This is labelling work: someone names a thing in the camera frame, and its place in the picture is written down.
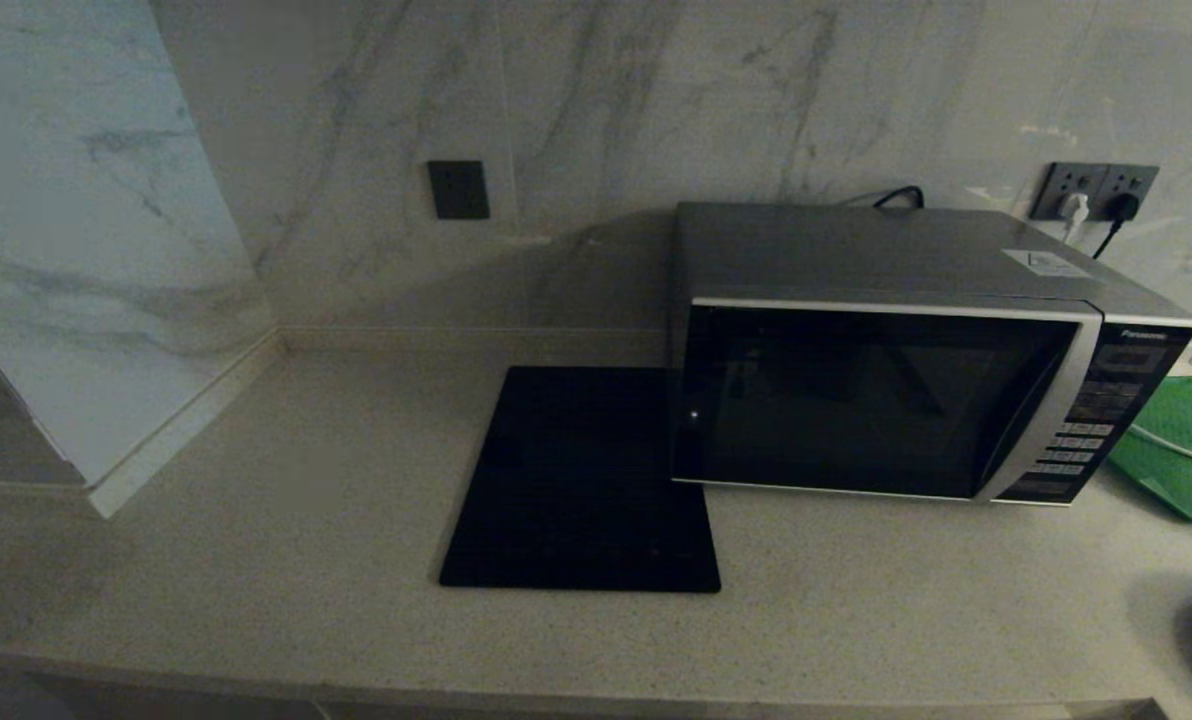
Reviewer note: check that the silver microwave oven body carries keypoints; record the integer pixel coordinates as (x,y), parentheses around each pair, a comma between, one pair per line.
(856,245)

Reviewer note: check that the black induction cooktop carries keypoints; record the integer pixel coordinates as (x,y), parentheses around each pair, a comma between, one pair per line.
(576,480)

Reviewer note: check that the white warning sticker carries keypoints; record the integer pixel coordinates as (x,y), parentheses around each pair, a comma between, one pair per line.
(1046,263)

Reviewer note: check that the white power plug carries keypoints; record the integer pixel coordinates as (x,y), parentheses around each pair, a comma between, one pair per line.
(1075,213)

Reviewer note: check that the green plastic tray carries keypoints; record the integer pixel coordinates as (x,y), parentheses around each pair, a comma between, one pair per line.
(1191,415)

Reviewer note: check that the dark single wall socket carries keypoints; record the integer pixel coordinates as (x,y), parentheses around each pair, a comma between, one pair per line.
(459,189)

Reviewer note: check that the dark double wall socket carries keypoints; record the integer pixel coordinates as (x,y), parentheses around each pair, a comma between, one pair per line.
(1103,178)

